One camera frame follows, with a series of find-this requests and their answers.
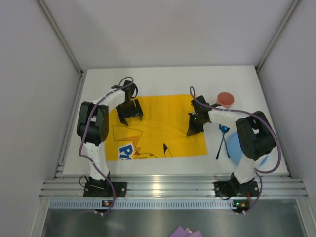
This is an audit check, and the yellow cartoon placemat cloth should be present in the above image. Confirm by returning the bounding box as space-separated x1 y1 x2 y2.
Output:
105 94 208 161

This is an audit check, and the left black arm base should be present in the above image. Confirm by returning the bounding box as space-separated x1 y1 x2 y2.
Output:
83 177 127 198

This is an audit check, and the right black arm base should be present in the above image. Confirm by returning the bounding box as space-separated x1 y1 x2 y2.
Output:
214 179 259 199

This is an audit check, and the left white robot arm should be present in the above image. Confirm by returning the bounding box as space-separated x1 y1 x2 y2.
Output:
77 76 143 181

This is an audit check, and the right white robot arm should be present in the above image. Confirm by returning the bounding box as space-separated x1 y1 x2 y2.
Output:
187 96 277 186

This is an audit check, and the red plastic cup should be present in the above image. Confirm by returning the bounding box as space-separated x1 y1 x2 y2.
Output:
217 92 235 109

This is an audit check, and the blue plastic plate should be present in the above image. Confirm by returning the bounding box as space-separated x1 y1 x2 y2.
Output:
227 132 270 167

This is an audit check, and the purple cloth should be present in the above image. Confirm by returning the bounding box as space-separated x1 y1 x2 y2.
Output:
169 225 203 237

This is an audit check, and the aluminium mounting rail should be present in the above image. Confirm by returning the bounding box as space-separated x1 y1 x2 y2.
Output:
39 175 308 199

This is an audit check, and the slotted grey cable duct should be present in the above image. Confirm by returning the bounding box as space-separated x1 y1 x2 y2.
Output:
49 199 249 210

